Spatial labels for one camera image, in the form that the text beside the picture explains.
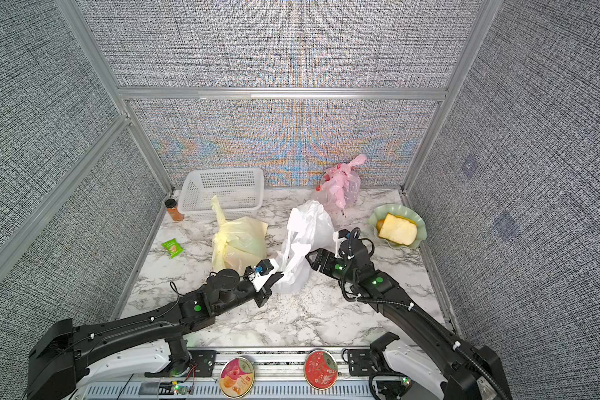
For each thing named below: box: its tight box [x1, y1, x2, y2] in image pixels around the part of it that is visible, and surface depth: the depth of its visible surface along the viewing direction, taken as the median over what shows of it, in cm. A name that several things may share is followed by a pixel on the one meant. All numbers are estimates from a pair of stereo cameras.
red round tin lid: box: [303, 349, 340, 391], surface depth 71 cm
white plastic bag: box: [271, 200, 335, 295], surface depth 76 cm
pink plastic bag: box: [310, 154, 367, 213], surface depth 107 cm
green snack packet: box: [161, 237, 185, 260], surface depth 99 cm
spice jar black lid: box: [165, 198, 185, 222], surface depth 104 cm
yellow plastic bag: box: [210, 195, 269, 275], surface depth 89 cm
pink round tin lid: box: [219, 356, 255, 400], surface depth 70 cm
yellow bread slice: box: [378, 212, 418, 246], surface depth 95 cm
